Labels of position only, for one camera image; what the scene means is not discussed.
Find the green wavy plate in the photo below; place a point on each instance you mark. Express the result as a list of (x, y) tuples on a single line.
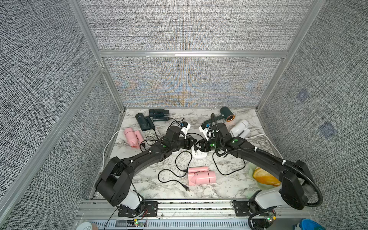
[(260, 186)]

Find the white folded hair dryer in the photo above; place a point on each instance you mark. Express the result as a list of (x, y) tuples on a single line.
[(241, 129)]

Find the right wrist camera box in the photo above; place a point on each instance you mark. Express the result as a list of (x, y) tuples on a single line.
[(206, 131)]

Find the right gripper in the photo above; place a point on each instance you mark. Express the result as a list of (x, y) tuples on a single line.
[(203, 143)]

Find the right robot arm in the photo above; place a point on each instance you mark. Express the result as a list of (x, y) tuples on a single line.
[(297, 189)]

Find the orange bread slice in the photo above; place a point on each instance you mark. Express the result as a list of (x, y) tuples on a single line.
[(265, 177)]

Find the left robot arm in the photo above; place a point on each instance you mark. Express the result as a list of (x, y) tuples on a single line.
[(115, 181)]

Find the dark green dryer back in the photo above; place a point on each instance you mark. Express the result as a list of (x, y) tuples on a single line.
[(159, 114)]

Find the green dryer copper nozzle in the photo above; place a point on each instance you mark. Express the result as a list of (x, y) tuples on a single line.
[(225, 113)]

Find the pink dryer left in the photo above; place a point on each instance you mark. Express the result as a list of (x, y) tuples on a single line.
[(133, 137)]

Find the pink dryer front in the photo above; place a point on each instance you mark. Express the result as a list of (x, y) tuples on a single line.
[(201, 176)]

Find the dark green dryer folded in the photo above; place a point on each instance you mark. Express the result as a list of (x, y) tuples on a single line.
[(144, 122)]

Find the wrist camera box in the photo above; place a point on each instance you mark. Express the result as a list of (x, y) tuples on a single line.
[(184, 128), (206, 131)]

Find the aluminium front rail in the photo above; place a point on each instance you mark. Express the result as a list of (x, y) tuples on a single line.
[(185, 209)]

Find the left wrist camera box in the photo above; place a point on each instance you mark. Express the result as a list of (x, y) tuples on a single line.
[(184, 128)]

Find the right white power strip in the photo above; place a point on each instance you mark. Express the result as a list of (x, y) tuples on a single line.
[(198, 155)]

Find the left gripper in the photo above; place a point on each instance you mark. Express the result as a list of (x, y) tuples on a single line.
[(189, 144)]

